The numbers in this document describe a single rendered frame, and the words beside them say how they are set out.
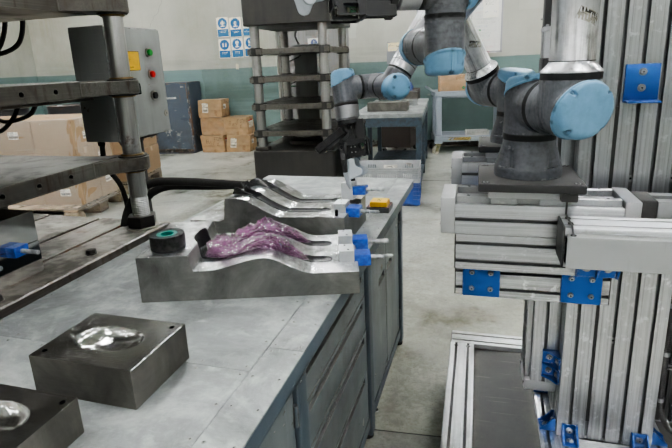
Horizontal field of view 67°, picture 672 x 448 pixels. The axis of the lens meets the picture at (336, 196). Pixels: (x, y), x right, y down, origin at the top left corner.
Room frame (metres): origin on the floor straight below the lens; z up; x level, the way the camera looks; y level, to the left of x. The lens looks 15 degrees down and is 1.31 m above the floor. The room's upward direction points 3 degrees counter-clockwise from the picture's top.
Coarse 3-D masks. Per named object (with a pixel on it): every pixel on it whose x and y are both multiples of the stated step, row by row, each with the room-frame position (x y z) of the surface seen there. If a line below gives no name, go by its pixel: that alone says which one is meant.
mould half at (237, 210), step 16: (272, 192) 1.58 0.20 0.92; (288, 192) 1.63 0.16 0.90; (224, 208) 1.47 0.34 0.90; (240, 208) 1.46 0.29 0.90; (256, 208) 1.44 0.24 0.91; (272, 208) 1.47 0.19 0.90; (224, 224) 1.47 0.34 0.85; (240, 224) 1.46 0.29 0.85; (288, 224) 1.41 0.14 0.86; (304, 224) 1.40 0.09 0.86; (320, 224) 1.38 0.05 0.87; (336, 224) 1.37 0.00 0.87; (352, 224) 1.44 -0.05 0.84
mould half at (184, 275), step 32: (192, 224) 1.30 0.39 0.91; (160, 256) 1.07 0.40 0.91; (192, 256) 1.09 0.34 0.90; (256, 256) 1.08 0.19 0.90; (288, 256) 1.11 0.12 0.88; (160, 288) 1.06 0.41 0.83; (192, 288) 1.06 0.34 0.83; (224, 288) 1.06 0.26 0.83; (256, 288) 1.06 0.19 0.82; (288, 288) 1.06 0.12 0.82; (320, 288) 1.06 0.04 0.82; (352, 288) 1.06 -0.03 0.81
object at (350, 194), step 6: (342, 186) 1.53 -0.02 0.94; (354, 186) 1.52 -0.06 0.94; (360, 186) 1.52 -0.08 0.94; (366, 186) 1.53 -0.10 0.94; (342, 192) 1.53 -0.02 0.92; (348, 192) 1.52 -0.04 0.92; (354, 192) 1.52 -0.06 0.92; (360, 192) 1.51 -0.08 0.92; (366, 192) 1.52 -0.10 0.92; (342, 198) 1.52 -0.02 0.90; (348, 198) 1.52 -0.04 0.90; (354, 198) 1.53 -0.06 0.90
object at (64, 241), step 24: (48, 216) 1.89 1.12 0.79; (72, 216) 1.87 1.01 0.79; (48, 240) 1.61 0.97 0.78; (72, 240) 1.58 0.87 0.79; (96, 240) 1.57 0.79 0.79; (120, 240) 1.56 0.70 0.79; (144, 240) 1.61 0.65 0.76; (48, 264) 1.37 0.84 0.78; (72, 264) 1.36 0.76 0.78; (96, 264) 1.40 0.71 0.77; (24, 288) 1.21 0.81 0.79; (48, 288) 1.23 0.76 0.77; (0, 312) 1.10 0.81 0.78
